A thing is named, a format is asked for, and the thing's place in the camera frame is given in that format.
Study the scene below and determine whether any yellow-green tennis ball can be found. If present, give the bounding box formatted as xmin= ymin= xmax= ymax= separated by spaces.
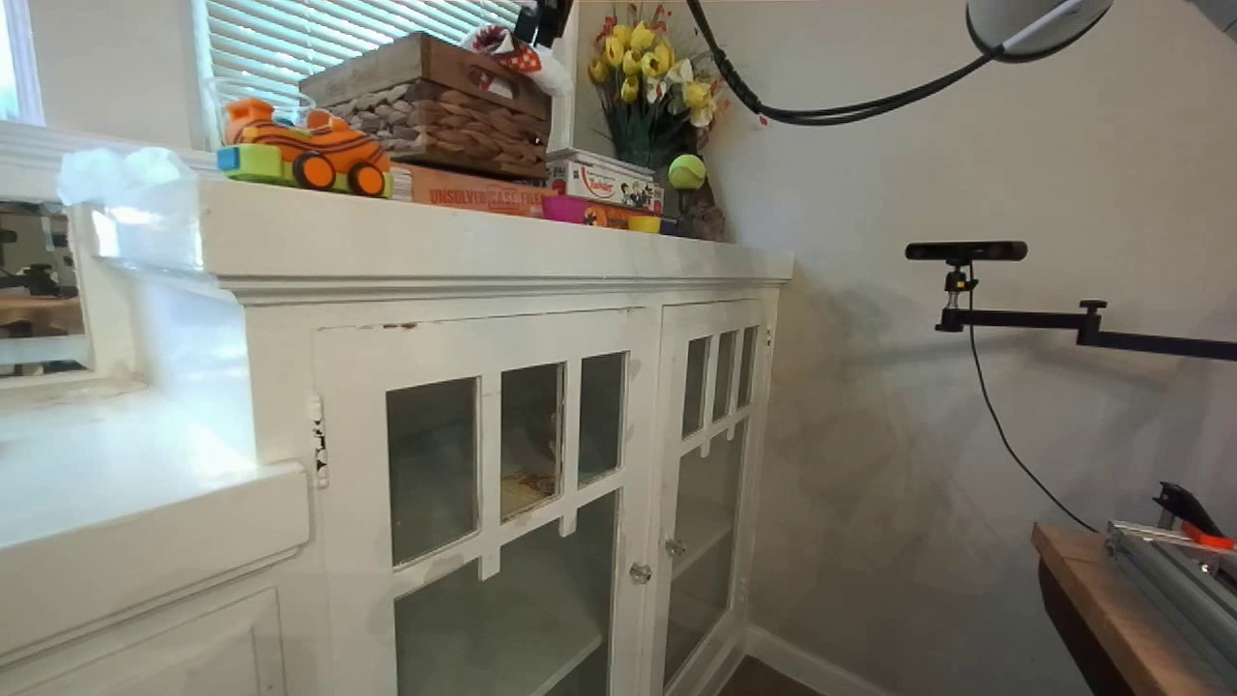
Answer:
xmin=663 ymin=151 xmax=710 ymax=199

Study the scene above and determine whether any brown wicker basket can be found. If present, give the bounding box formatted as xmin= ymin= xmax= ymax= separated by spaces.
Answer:
xmin=297 ymin=30 xmax=558 ymax=187

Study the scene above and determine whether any yellow flower bouquet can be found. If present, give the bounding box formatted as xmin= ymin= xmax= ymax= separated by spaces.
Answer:
xmin=589 ymin=0 xmax=734 ymax=180

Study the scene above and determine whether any white Twister game box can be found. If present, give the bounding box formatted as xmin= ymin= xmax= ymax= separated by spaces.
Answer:
xmin=541 ymin=149 xmax=672 ymax=218

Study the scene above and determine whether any brown flat game box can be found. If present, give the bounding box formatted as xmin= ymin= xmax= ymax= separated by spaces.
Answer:
xmin=388 ymin=164 xmax=551 ymax=222

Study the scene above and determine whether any orange toy car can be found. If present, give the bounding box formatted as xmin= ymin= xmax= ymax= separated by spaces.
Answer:
xmin=214 ymin=96 xmax=394 ymax=202

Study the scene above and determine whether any tall white glass-door cabinet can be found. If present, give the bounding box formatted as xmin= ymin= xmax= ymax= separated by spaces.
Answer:
xmin=188 ymin=172 xmax=796 ymax=696

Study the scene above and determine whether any low white drawer cabinet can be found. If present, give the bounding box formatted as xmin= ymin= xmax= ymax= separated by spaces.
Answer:
xmin=0 ymin=378 xmax=322 ymax=696

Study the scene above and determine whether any wooden table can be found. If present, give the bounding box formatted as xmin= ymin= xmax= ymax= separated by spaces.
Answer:
xmin=1028 ymin=519 xmax=1237 ymax=696

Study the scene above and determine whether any red black tool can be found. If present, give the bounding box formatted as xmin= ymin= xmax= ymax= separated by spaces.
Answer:
xmin=1114 ymin=479 xmax=1237 ymax=557

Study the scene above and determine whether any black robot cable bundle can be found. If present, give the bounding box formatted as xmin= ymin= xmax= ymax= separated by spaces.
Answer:
xmin=684 ymin=0 xmax=1024 ymax=132

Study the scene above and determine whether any black stereo camera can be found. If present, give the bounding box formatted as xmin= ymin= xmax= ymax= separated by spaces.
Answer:
xmin=900 ymin=235 xmax=1032 ymax=267

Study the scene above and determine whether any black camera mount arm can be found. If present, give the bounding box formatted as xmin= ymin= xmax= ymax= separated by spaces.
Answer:
xmin=930 ymin=260 xmax=1237 ymax=367

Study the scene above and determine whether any black camera cable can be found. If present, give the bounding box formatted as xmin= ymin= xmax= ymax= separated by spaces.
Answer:
xmin=964 ymin=323 xmax=1114 ymax=542

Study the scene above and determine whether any grey metal rail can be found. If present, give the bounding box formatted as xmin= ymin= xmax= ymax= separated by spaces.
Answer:
xmin=1101 ymin=519 xmax=1237 ymax=653

